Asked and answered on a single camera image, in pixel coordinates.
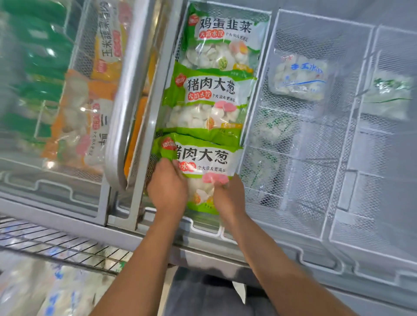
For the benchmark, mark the person's right hand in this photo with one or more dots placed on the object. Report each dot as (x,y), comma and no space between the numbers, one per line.
(232,201)

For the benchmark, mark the person's left hand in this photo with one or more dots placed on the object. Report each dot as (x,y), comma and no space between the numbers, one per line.
(166,190)

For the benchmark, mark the person's left fingers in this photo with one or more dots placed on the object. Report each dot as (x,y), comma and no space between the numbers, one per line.
(179,175)

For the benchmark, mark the person's right fingers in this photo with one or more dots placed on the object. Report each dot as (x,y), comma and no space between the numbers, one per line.
(221,188)

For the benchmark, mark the green pork dumpling packet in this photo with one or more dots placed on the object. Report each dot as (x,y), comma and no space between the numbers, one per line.
(205,156)
(208,97)

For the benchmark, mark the person's left forearm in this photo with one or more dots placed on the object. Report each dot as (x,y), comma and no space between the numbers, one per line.
(143,267)

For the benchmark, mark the person's right forearm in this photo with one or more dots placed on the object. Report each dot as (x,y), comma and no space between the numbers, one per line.
(277,270)

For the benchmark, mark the clear green-print dumpling packet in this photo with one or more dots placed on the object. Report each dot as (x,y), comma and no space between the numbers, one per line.
(391,94)
(260,169)
(273,128)

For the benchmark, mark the orange dumpling packet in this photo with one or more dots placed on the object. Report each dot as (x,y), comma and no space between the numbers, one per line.
(81,123)
(135,136)

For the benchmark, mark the grey chest freezer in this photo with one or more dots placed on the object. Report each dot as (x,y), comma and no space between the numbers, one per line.
(202,252)

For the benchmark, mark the grey sliding glass freezer lid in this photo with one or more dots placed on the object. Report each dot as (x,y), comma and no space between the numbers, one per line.
(127,97)

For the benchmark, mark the person's grey trousers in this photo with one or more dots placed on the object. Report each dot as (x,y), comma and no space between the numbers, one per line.
(202,298)

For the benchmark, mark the clear blue-print dumpling packet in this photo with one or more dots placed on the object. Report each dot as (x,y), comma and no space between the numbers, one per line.
(301,78)

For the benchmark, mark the green egg dumpling packet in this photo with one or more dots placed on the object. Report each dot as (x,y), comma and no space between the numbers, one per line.
(224,35)

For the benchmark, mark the yellow corn dumpling packet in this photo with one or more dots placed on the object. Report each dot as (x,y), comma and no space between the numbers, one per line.
(109,39)

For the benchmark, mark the white blue frozen food bags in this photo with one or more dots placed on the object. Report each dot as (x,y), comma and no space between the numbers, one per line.
(42,289)

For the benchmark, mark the stack of dark green packets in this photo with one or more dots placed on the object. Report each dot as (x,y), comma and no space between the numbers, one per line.
(35,65)

